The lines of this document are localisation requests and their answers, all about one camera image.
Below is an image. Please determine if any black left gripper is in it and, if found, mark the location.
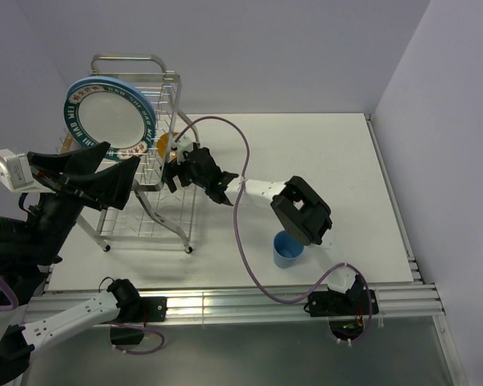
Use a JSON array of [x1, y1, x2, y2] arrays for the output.
[[23, 141, 141, 264]]

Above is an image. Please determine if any yellow bowl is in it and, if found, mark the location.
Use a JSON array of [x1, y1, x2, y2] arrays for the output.
[[156, 133, 177, 162]]

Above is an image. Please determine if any white plate green rim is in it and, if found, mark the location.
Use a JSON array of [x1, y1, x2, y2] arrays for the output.
[[65, 93, 157, 162]]

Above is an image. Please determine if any blue plastic plate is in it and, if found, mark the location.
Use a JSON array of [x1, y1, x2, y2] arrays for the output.
[[64, 76, 157, 131]]

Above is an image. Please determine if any blue plastic cup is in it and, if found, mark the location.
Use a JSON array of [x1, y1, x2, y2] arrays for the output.
[[273, 231, 304, 269]]

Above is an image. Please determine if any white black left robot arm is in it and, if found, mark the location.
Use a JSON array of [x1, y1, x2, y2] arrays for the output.
[[0, 142, 141, 385]]

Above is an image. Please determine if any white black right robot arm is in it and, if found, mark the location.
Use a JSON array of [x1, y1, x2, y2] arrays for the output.
[[163, 142, 332, 300]]

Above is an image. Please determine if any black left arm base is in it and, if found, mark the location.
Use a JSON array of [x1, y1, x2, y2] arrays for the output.
[[109, 296, 167, 352]]

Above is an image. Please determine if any stainless steel dish rack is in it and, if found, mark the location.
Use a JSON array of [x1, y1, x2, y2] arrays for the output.
[[76, 54, 196, 254]]

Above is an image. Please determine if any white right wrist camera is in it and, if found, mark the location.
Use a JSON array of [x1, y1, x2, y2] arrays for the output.
[[169, 135, 196, 164]]

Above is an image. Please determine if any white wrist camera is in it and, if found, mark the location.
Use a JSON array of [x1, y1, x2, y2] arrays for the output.
[[169, 135, 196, 164], [0, 149, 48, 193]]

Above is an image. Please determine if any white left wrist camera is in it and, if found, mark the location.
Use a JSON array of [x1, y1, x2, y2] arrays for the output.
[[0, 149, 48, 193]]

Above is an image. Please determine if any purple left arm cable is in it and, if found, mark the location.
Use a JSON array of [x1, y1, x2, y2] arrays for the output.
[[0, 265, 19, 317]]

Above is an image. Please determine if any aluminium rail frame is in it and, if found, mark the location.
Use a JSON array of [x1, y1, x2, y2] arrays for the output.
[[23, 114, 458, 386]]

